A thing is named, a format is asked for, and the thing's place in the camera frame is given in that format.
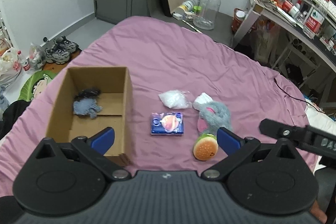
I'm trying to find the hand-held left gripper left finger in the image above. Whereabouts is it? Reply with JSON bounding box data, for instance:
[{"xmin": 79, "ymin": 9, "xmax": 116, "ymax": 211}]
[{"xmin": 34, "ymin": 127, "xmax": 132, "ymax": 182}]

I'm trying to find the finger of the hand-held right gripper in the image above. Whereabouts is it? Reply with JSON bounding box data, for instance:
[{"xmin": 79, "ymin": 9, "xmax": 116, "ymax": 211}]
[{"xmin": 259, "ymin": 118, "xmax": 315, "ymax": 147}]

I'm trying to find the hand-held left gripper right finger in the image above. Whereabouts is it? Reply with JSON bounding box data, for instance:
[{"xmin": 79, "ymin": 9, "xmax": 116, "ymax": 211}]
[{"xmin": 201, "ymin": 127, "xmax": 300, "ymax": 180}]

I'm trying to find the burger plush toy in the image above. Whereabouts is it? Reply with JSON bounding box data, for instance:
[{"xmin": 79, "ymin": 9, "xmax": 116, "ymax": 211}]
[{"xmin": 193, "ymin": 133, "xmax": 219, "ymax": 161}]

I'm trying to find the grey plush mouse toy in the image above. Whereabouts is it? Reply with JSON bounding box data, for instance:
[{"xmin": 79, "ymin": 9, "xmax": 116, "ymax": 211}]
[{"xmin": 195, "ymin": 100, "xmax": 234, "ymax": 138}]

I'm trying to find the brown cardboard box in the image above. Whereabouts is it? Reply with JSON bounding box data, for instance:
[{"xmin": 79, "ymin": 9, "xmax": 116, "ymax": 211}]
[{"xmin": 45, "ymin": 67, "xmax": 134, "ymax": 167}]

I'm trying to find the white soft wad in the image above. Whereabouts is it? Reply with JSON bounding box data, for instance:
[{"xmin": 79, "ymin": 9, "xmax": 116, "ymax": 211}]
[{"xmin": 193, "ymin": 93, "xmax": 213, "ymax": 109}]

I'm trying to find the blue tissue packet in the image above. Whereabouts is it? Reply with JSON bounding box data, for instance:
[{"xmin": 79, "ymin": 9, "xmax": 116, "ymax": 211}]
[{"xmin": 150, "ymin": 111, "xmax": 185, "ymax": 137}]

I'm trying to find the white stuffing plastic bag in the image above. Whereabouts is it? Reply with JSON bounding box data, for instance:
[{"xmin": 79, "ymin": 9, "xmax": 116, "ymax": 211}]
[{"xmin": 158, "ymin": 90, "xmax": 193, "ymax": 110}]

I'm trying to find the white bedding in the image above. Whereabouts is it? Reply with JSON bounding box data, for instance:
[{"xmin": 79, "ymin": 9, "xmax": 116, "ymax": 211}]
[{"xmin": 305, "ymin": 105, "xmax": 336, "ymax": 131}]

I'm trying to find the blue-grey fuzzy cloth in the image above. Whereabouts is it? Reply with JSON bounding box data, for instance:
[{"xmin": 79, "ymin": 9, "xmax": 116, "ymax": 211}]
[{"xmin": 73, "ymin": 98, "xmax": 103, "ymax": 119}]

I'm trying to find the green cartoon floor mat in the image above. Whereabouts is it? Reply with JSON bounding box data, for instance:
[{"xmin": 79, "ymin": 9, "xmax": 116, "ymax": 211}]
[{"xmin": 20, "ymin": 70, "xmax": 62, "ymax": 102}]

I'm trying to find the white shopping bag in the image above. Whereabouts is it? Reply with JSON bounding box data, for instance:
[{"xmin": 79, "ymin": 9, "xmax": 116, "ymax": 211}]
[{"xmin": 252, "ymin": 21, "xmax": 280, "ymax": 65}]

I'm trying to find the black clothing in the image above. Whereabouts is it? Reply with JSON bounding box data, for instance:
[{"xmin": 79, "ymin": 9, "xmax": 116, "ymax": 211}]
[{"xmin": 0, "ymin": 101, "xmax": 33, "ymax": 140}]

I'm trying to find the grey sneaker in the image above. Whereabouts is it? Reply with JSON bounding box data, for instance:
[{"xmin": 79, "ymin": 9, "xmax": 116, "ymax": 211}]
[
  {"xmin": 45, "ymin": 47, "xmax": 71, "ymax": 65},
  {"xmin": 53, "ymin": 35, "xmax": 79, "ymax": 52}
]

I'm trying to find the pink bed sheet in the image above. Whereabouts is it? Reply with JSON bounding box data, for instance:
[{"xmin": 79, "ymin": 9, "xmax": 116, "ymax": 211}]
[{"xmin": 0, "ymin": 15, "xmax": 319, "ymax": 188}]

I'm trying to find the white desk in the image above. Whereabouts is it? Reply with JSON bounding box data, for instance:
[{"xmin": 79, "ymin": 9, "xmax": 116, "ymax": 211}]
[{"xmin": 232, "ymin": 0, "xmax": 336, "ymax": 109}]

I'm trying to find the clear plastic trash bag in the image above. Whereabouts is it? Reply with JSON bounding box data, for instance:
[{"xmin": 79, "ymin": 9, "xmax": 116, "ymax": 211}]
[{"xmin": 28, "ymin": 42, "xmax": 48, "ymax": 71}]

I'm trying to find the red label water bottle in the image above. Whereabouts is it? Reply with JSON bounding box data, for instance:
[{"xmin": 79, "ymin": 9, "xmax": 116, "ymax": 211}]
[{"xmin": 17, "ymin": 50, "xmax": 31, "ymax": 72}]

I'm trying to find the tall red label bottle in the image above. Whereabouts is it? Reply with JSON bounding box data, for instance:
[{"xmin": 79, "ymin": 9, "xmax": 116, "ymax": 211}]
[{"xmin": 302, "ymin": 0, "xmax": 331, "ymax": 39}]

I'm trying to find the red thermos bottle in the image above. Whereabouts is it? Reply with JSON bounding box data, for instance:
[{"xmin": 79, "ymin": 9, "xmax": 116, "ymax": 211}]
[{"xmin": 231, "ymin": 8, "xmax": 246, "ymax": 34}]

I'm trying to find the large clear water jug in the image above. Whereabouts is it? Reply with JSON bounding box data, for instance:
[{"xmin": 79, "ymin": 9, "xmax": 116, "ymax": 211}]
[{"xmin": 193, "ymin": 0, "xmax": 221, "ymax": 30}]

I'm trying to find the yellow white jar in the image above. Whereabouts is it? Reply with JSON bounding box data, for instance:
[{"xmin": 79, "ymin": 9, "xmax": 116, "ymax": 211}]
[{"xmin": 175, "ymin": 0, "xmax": 197, "ymax": 14}]

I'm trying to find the black cable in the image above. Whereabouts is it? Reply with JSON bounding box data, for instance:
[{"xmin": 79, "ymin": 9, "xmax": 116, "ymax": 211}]
[{"xmin": 273, "ymin": 78, "xmax": 323, "ymax": 111}]

